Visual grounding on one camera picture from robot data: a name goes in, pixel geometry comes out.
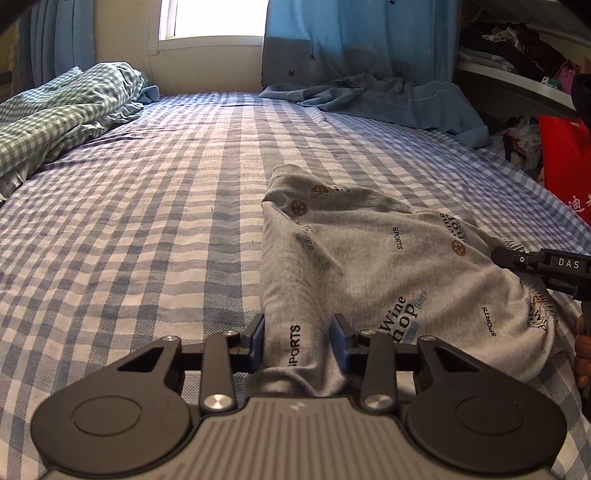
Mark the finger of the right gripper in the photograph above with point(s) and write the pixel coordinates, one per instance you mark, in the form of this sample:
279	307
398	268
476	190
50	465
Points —
568	273

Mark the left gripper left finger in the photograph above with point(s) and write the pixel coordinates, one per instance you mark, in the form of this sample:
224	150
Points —
141	410

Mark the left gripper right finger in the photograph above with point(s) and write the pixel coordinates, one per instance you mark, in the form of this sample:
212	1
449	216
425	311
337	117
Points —
459	411

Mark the grey printed pants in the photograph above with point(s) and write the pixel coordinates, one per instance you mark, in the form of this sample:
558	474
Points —
399	270

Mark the person's right hand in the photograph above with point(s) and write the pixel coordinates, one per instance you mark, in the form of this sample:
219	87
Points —
582	362

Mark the white shelf board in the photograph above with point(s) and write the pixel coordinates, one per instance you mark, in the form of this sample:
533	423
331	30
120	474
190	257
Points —
538	88

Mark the red bag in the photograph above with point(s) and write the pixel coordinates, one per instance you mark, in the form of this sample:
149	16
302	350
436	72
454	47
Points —
565	145

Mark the crumpled patterned cloth by shelf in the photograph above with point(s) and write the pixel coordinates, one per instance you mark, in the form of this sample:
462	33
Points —
522	144

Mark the dark clothes pile on shelf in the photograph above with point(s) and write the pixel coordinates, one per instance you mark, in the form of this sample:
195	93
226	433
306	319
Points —
517	49

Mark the blue checked bed sheet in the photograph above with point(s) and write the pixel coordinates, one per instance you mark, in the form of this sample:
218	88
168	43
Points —
154	229

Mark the blue star curtain right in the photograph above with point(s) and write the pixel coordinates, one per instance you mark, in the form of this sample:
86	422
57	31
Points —
313	42

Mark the green checked quilt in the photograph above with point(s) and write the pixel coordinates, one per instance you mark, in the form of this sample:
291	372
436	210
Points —
40	124

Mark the blue curtain left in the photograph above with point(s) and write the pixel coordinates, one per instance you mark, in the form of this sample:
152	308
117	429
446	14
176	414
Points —
53	37

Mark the window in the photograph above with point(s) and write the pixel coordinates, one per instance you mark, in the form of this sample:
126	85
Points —
180	24

